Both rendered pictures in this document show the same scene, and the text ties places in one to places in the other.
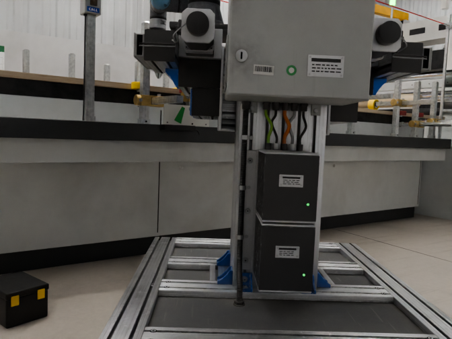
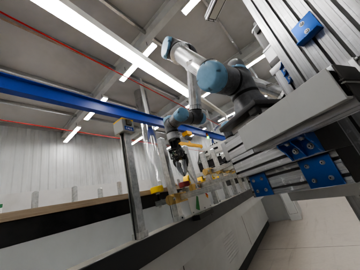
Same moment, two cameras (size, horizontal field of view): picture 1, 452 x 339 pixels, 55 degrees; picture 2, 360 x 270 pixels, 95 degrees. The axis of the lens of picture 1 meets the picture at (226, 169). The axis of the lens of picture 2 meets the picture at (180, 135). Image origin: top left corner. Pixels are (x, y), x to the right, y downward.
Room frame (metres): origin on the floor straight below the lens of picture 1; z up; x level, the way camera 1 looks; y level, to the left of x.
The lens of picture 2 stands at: (1.15, 0.65, 0.80)
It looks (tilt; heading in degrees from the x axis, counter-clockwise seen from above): 21 degrees up; 337
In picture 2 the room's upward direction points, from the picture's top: 16 degrees counter-clockwise
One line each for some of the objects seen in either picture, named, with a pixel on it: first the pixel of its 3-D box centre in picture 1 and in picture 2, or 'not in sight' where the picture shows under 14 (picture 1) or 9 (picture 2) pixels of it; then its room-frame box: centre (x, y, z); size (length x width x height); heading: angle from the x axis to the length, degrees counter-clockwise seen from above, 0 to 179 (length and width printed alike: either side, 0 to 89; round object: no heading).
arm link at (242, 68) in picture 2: not in sight; (238, 83); (1.62, 0.11, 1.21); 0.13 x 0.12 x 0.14; 103
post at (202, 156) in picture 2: not in sight; (210, 180); (2.36, -0.01, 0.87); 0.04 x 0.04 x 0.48; 36
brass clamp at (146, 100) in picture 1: (148, 101); (176, 198); (2.08, 0.38, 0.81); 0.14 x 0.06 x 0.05; 126
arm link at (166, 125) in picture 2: (158, 7); (170, 125); (2.00, 0.33, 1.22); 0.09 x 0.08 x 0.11; 13
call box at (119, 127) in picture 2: (90, 7); (124, 128); (1.92, 0.61, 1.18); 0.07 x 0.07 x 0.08; 36
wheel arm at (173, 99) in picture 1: (157, 101); (185, 196); (2.05, 0.33, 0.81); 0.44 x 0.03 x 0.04; 36
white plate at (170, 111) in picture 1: (187, 116); (200, 202); (2.18, 0.20, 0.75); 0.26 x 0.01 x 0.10; 126
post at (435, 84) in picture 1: (433, 111); not in sight; (3.53, -1.63, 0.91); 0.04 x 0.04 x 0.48; 36
